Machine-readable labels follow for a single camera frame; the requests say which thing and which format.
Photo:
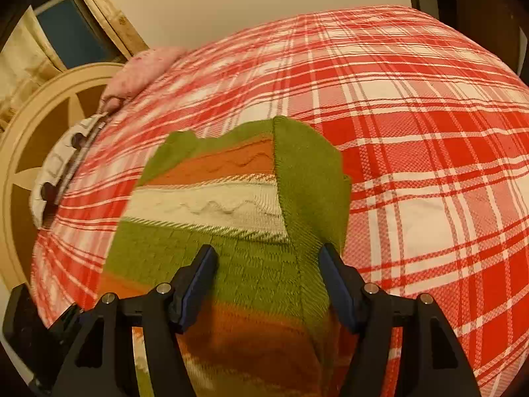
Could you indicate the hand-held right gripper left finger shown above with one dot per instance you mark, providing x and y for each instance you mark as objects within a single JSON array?
[{"x": 198, "y": 283}]

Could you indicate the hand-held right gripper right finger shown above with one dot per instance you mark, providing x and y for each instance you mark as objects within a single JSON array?
[{"x": 335, "y": 287}]

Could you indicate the green knit sweater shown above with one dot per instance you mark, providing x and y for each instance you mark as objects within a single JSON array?
[{"x": 248, "y": 264}]

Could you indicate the red plaid bed sheet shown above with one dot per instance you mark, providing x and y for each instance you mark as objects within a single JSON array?
[{"x": 434, "y": 173}]

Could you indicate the cream wooden headboard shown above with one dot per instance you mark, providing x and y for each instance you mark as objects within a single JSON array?
[{"x": 24, "y": 149}]

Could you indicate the pink pillow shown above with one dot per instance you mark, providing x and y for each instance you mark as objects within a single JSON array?
[{"x": 140, "y": 72}]

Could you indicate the beige patterned curtain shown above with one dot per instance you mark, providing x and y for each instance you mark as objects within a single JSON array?
[
  {"x": 109, "y": 12},
  {"x": 29, "y": 62}
]

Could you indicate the window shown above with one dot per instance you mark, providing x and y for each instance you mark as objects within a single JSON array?
[{"x": 72, "y": 33}]

